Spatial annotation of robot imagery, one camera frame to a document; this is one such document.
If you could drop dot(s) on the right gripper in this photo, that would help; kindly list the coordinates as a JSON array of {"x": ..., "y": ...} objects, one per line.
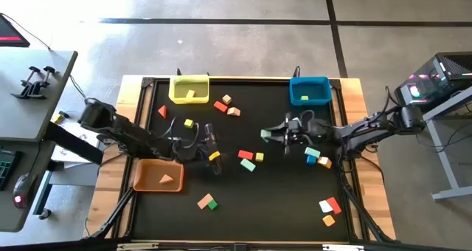
[{"x": 298, "y": 131}]

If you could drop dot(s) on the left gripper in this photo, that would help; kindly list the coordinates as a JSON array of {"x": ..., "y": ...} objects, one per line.
[{"x": 195, "y": 153}]

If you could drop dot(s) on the pale mint short block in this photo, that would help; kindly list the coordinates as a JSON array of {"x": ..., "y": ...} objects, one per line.
[
  {"x": 265, "y": 134},
  {"x": 326, "y": 206}
]

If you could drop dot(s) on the yellow small cube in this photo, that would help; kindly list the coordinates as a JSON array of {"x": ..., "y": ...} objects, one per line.
[{"x": 260, "y": 157}]

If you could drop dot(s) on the red long block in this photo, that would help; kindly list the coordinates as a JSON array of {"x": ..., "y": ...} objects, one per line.
[
  {"x": 334, "y": 205},
  {"x": 220, "y": 106},
  {"x": 246, "y": 155}
]

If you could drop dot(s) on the mint long block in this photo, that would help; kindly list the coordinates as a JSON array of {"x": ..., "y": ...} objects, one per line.
[
  {"x": 312, "y": 152},
  {"x": 248, "y": 165}
]

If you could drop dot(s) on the yellow-green small cube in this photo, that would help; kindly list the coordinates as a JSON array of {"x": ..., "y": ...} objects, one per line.
[
  {"x": 189, "y": 123},
  {"x": 304, "y": 97}
]

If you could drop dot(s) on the blue small cube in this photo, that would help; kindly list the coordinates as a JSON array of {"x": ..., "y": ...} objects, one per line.
[{"x": 311, "y": 159}]

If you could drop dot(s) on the tan wedge block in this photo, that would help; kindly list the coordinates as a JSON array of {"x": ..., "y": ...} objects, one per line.
[{"x": 234, "y": 111}]

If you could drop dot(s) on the tan long block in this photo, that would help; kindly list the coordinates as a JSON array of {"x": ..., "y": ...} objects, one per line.
[{"x": 205, "y": 202}]

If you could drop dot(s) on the green small cube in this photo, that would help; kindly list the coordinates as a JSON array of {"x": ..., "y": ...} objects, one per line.
[{"x": 213, "y": 205}]

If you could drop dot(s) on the tan small cube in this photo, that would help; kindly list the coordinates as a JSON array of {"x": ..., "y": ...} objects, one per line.
[{"x": 226, "y": 99}]

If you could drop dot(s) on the tan triangular block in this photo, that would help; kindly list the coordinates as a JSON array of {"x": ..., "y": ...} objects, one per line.
[{"x": 166, "y": 179}]

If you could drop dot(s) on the pale yellow long block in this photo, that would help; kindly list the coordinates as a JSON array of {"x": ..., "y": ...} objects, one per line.
[{"x": 190, "y": 94}]

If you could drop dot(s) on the red triangular block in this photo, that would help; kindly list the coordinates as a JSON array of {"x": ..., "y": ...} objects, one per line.
[{"x": 162, "y": 111}]

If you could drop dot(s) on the orange small cube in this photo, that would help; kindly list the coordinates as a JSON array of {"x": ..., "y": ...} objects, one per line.
[{"x": 328, "y": 220}]

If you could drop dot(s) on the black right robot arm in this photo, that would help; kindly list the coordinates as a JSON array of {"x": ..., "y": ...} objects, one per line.
[{"x": 368, "y": 131}]

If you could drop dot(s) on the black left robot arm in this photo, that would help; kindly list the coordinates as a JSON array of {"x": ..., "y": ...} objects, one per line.
[{"x": 121, "y": 133}]

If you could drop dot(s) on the yellow tape strip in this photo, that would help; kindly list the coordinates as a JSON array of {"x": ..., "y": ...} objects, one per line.
[{"x": 214, "y": 155}]

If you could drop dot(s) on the blue plastic bin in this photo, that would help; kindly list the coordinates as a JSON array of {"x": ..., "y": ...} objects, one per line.
[{"x": 317, "y": 90}]

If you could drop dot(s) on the black table mat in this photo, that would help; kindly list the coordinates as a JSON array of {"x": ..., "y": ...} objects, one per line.
[{"x": 228, "y": 214}]

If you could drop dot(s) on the orange plastic bin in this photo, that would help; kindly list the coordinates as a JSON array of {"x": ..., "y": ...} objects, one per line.
[{"x": 147, "y": 176}]

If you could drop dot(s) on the yellow plastic bin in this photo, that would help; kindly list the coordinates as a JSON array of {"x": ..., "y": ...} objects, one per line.
[{"x": 180, "y": 86}]

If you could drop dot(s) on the white paper sheet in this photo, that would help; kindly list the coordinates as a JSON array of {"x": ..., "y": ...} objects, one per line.
[{"x": 62, "y": 155}]

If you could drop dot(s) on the glass computer case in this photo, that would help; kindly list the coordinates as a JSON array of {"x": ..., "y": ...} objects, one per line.
[{"x": 427, "y": 88}]

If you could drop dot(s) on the small yellow black tool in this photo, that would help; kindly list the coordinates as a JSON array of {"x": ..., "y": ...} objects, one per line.
[{"x": 59, "y": 117}]

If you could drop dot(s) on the desk leg with caster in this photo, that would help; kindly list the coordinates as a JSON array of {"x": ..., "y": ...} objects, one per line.
[{"x": 42, "y": 192}]

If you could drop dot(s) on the black clamp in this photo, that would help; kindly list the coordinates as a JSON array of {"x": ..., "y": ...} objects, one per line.
[
  {"x": 43, "y": 82},
  {"x": 26, "y": 84}
]

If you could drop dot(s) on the black computer mouse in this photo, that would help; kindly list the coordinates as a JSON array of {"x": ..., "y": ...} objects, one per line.
[{"x": 23, "y": 192}]

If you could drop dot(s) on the grey desk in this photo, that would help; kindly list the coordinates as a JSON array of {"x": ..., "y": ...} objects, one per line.
[
  {"x": 22, "y": 114},
  {"x": 11, "y": 218}
]

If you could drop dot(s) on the black keyboard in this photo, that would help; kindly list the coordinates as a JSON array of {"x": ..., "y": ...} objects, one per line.
[{"x": 6, "y": 170}]

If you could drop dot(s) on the black monitor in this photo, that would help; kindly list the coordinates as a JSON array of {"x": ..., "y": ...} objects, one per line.
[{"x": 11, "y": 37}]

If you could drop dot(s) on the black aluminium table frame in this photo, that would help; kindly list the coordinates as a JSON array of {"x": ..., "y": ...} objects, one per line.
[{"x": 336, "y": 84}]

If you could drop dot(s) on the silver bracket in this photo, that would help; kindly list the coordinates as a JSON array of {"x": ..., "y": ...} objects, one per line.
[
  {"x": 343, "y": 247},
  {"x": 136, "y": 246}
]

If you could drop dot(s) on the grey desk frame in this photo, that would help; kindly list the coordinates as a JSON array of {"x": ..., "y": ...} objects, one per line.
[{"x": 442, "y": 158}]

